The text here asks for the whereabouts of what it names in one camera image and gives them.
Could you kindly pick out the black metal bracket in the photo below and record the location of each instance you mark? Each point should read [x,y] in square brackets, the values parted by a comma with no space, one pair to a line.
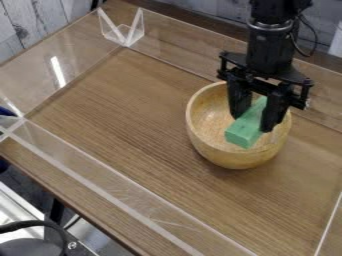
[76,248]

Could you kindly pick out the clear acrylic tray walls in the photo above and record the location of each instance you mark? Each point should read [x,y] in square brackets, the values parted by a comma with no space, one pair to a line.
[95,129]

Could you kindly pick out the green rectangular block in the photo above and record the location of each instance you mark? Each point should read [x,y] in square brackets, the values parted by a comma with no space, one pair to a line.
[243,132]

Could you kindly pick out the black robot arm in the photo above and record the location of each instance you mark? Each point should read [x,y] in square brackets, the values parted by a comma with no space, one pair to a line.
[262,70]

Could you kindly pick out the light wooden bowl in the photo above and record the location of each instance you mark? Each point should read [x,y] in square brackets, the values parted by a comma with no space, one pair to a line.
[207,120]

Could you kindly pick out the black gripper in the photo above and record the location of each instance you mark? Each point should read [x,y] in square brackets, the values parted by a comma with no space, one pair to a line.
[286,89]

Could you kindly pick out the black table leg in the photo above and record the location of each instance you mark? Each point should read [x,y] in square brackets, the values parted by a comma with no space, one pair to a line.
[56,211]

